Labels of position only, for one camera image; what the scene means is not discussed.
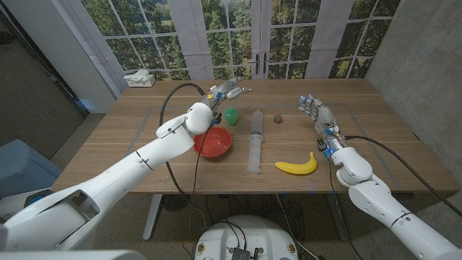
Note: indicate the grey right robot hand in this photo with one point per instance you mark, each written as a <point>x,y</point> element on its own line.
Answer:
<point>325,119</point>

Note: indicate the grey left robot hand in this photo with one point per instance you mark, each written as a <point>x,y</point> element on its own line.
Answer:
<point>225,92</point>

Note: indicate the large clear plastic syringe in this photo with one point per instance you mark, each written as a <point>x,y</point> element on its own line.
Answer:
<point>255,144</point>

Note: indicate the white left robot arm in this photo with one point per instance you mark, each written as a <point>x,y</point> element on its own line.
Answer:
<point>119,177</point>

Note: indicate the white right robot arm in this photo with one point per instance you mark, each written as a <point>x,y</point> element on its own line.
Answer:
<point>382,206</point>

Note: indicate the green toy apple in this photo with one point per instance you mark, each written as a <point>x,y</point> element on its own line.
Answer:
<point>231,116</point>

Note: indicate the red plastic bowl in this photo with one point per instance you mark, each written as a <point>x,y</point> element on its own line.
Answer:
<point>218,142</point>

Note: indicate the yellow toy banana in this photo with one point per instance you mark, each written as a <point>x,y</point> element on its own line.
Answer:
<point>297,168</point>

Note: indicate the small brown ball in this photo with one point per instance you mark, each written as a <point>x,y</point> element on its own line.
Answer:
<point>277,118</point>

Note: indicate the printed window backdrop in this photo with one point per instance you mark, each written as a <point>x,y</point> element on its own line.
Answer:
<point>231,36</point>

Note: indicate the white tissue box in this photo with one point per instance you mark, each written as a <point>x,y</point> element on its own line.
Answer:
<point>141,81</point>

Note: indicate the grey table leg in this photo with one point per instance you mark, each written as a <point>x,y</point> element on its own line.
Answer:
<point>337,220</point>

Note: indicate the black round floor base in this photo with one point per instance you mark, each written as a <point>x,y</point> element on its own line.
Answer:
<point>177,202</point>

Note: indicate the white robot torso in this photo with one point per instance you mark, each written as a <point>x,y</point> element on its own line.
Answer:
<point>249,231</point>

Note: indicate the white table leg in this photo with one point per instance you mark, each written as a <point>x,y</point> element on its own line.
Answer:
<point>151,220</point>

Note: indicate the blue plastic bin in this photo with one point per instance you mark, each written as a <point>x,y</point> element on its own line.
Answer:
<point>25,169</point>

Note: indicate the blue and black foot pedal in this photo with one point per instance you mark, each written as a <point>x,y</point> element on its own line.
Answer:
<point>35,199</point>

